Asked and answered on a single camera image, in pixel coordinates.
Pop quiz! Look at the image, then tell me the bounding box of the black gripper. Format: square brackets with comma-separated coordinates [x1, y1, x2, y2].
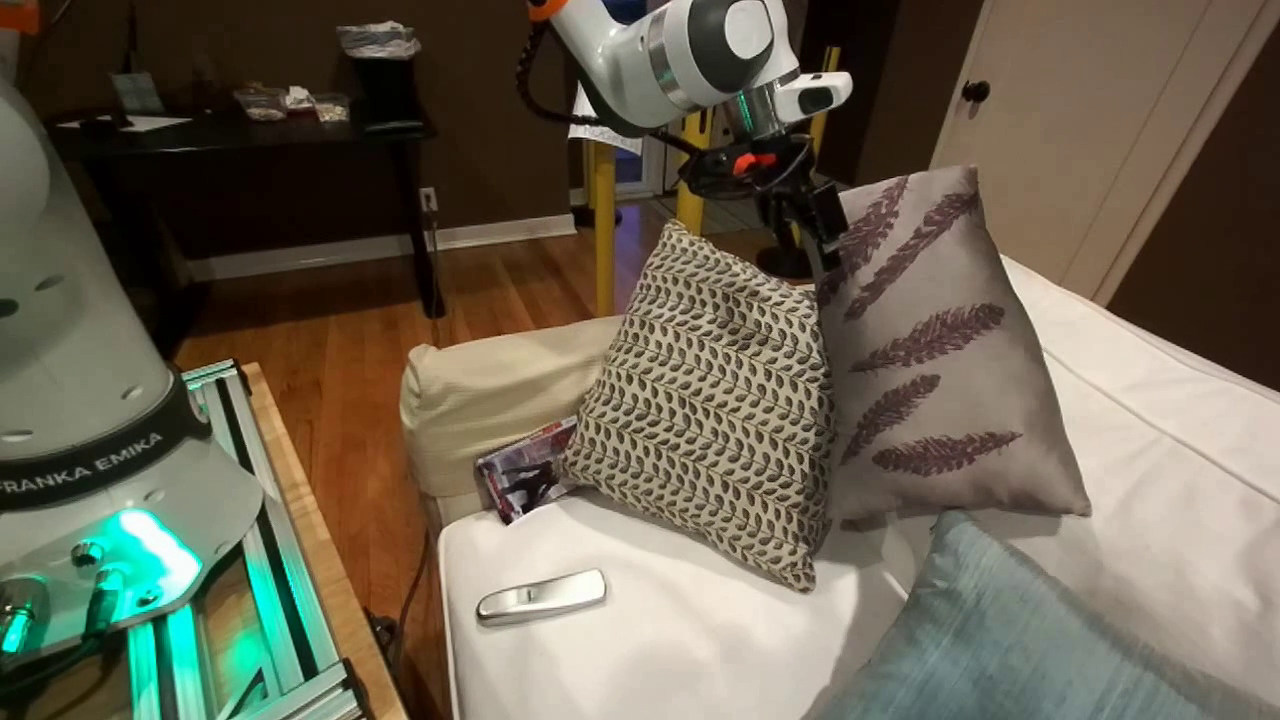
[677, 127, 853, 288]

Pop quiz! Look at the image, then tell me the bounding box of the brown leaf pattern pillow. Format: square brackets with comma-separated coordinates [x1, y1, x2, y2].
[557, 218, 837, 597]

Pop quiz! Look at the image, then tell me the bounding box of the grey fern print pillow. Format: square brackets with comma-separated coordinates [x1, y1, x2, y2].
[810, 162, 1093, 533]

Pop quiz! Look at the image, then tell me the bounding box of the teal square pillow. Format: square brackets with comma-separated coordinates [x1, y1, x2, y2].
[810, 513, 1214, 720]

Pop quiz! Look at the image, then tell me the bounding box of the white panel door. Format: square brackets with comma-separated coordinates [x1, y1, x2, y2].
[928, 0, 1280, 304]

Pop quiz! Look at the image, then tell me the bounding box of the beige sofa armrest cover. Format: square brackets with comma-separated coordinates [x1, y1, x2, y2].
[397, 316, 622, 527]

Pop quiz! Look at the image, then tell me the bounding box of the colourful magazine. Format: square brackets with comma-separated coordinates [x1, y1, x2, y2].
[472, 410, 580, 527]

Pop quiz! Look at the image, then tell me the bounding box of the white sofa back cushion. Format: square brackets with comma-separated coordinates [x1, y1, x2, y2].
[997, 254, 1280, 711]

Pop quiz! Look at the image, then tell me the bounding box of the white fabric sofa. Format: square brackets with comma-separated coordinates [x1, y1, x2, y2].
[397, 253, 1280, 720]

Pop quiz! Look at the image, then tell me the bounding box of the silver remote control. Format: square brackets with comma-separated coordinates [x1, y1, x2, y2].
[472, 565, 611, 628]

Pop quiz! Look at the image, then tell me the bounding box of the white baseboard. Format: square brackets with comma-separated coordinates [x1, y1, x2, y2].
[182, 207, 583, 282]

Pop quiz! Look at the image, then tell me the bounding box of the black box on desk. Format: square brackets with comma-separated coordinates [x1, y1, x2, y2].
[346, 50, 429, 136]

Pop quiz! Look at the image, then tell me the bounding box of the grey crumpled bag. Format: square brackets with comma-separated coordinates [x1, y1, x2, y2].
[332, 17, 422, 65]

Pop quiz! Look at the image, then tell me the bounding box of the small clutter on desk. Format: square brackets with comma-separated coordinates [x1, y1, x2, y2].
[232, 78, 350, 127]

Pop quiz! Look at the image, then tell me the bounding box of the black side desk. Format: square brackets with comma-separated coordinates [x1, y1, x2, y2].
[50, 102, 450, 325]

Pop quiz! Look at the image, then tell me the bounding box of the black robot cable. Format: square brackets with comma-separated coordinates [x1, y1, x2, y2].
[516, 17, 635, 141]

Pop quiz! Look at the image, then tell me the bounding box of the small standing picture frame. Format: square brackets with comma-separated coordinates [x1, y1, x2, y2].
[106, 66, 166, 121]

